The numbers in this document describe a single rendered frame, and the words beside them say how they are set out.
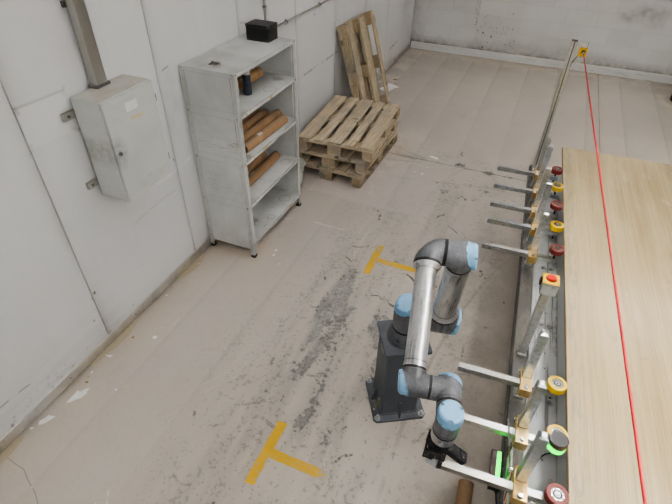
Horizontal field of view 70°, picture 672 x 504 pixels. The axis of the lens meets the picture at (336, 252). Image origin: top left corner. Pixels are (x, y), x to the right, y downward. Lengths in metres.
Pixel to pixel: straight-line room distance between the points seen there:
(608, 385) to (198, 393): 2.30
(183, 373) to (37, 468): 0.91
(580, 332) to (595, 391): 0.34
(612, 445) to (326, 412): 1.60
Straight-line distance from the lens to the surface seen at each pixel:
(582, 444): 2.22
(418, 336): 1.87
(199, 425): 3.17
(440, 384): 1.83
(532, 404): 2.11
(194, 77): 3.58
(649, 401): 2.49
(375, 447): 3.02
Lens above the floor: 2.64
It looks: 39 degrees down
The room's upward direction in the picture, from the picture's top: 1 degrees clockwise
